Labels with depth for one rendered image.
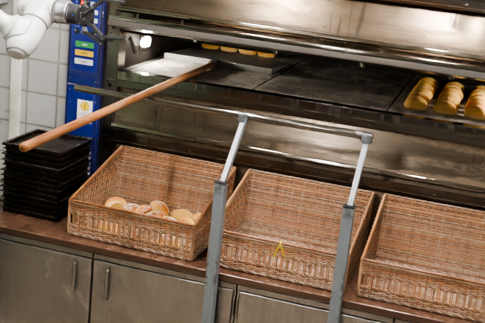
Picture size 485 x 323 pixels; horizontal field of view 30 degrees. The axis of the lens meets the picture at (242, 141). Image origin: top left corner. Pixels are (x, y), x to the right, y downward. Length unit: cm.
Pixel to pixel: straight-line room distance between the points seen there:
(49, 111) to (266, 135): 103
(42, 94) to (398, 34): 164
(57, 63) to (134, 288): 113
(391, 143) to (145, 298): 118
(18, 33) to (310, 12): 118
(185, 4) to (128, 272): 115
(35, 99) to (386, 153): 162
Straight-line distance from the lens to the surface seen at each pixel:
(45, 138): 284
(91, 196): 388
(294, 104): 380
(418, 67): 354
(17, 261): 386
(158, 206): 392
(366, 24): 370
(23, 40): 339
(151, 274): 360
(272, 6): 378
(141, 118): 403
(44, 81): 422
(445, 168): 375
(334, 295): 334
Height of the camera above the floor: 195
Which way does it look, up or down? 15 degrees down
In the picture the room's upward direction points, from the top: 6 degrees clockwise
